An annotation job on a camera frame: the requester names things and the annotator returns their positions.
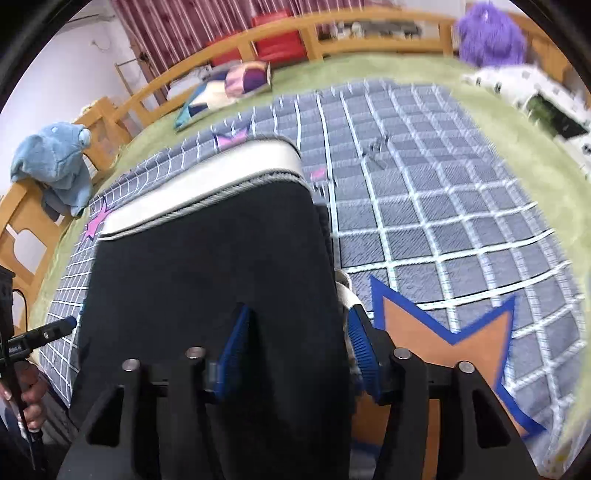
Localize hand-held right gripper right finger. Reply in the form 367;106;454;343
346;305;542;480

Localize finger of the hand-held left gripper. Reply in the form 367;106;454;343
8;316;78;360

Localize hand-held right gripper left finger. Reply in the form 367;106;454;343
55;305;253;480

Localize black pants with white stripe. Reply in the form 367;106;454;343
69;137;366;480

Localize person's left hand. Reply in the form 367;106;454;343
0;362;48;433

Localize blue plush toy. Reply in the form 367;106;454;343
10;122;94;220

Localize grey checkered star blanket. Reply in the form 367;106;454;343
39;78;585;476

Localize colourful patchwork pillow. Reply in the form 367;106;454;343
174;60;273;133

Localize red chair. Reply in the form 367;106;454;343
209;39;251;66
251;14;308;62

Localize white spotted cloth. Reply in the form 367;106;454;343
462;64;591;182

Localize red striped curtain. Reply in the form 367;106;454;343
113;0;467;80

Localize purple plush toy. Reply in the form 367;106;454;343
457;2;527;68

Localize wooden bed frame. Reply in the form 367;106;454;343
0;7;573;333

